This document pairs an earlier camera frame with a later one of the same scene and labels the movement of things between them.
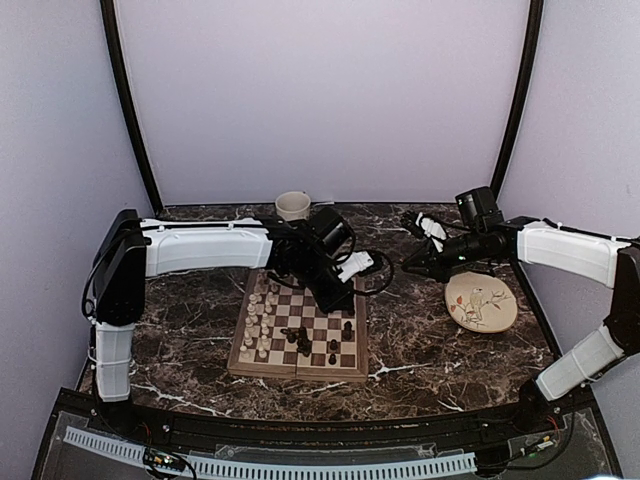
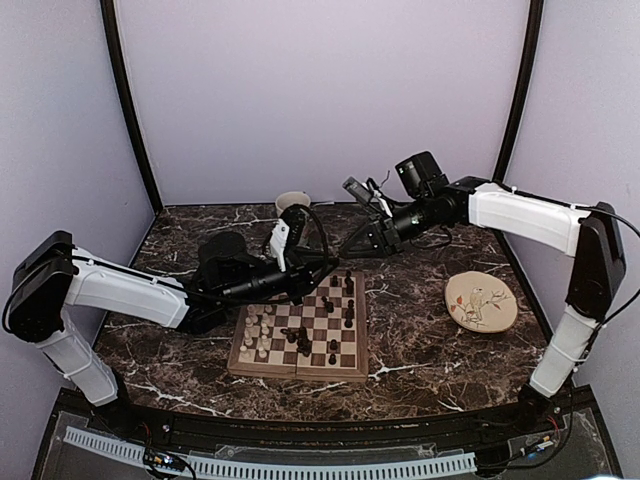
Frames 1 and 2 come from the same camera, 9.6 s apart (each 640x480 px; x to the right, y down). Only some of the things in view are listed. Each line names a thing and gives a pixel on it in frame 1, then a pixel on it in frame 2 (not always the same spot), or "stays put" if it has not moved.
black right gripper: [437, 269] -> [384, 236]
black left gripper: [344, 300] -> [300, 271]
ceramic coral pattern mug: [293, 205] stays put
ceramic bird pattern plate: [481, 302] stays put
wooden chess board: [282, 332] stays put
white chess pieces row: [262, 291] stays put
